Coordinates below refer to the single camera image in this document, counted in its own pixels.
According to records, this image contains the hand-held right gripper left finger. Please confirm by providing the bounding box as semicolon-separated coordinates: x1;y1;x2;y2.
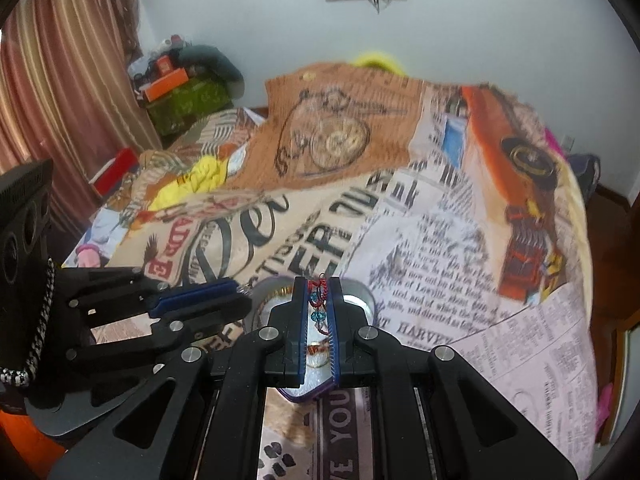
47;276;307;480

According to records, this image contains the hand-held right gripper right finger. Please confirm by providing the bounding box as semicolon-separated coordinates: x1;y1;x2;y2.
327;276;581;480

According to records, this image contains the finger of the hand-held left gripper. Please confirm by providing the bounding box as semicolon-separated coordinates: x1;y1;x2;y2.
66;267;240;322
65;292;254;377

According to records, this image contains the purple heart-shaped tin box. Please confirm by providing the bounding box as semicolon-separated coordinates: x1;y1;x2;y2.
250;279;377;404

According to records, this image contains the red string beaded bracelet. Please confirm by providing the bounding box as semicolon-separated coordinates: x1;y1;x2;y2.
306;274;333;338

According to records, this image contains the yellow cloth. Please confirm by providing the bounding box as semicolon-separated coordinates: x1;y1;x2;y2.
149;155;237;212

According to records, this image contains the newspaper print blanket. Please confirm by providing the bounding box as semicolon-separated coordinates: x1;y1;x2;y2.
62;62;601;480

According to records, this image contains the striped red curtain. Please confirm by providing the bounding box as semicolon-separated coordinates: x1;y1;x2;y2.
0;0;165;243

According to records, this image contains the green patterned box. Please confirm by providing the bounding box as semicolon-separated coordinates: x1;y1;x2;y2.
147;77;232;137

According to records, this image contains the flat orange box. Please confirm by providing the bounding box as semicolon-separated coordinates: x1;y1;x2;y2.
144;70;192;102

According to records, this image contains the pile of plastic bags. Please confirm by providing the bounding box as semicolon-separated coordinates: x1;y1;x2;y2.
127;35;193;83

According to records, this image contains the dark grey bag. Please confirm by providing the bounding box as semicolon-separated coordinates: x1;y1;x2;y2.
179;44;247;100

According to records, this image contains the yellow plastic basin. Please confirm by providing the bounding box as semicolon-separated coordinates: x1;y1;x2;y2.
354;51;407;77

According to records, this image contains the pink cloth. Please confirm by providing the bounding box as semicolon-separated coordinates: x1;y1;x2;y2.
542;127;565;155

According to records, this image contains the dark backpack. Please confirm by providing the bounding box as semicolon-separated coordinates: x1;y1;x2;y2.
565;152;602;202

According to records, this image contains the silver link chain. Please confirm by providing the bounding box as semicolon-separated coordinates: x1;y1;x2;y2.
0;257;56;388

